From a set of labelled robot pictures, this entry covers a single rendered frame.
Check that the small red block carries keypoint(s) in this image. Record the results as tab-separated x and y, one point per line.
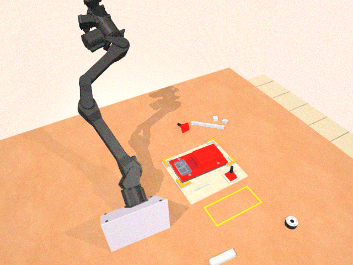
184	127

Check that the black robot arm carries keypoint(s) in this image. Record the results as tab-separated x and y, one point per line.
116	46

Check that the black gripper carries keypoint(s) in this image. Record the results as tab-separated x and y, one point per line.
99	10

